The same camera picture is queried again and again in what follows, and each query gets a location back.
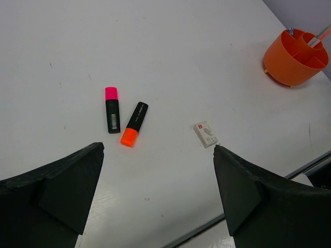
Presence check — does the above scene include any orange round organizer container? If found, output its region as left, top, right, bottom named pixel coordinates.
left=263, top=29, right=329, bottom=87

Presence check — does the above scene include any small white eraser box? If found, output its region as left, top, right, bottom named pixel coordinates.
left=193, top=121, right=219, bottom=148

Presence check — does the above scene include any pink black highlighter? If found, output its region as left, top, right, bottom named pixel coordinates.
left=105, top=87, right=121, bottom=134

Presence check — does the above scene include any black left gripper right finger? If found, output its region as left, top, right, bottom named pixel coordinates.
left=213, top=145, right=331, bottom=248

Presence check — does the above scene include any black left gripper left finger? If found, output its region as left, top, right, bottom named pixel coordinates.
left=1, top=142, right=104, bottom=247

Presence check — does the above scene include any orange black highlighter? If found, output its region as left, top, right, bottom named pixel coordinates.
left=120, top=102, right=148, bottom=147

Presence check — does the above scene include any orange pen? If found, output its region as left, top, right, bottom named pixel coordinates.
left=308, top=36, right=321, bottom=48

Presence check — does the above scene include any right aluminium table rail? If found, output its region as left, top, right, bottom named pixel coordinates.
left=160, top=151, right=331, bottom=248

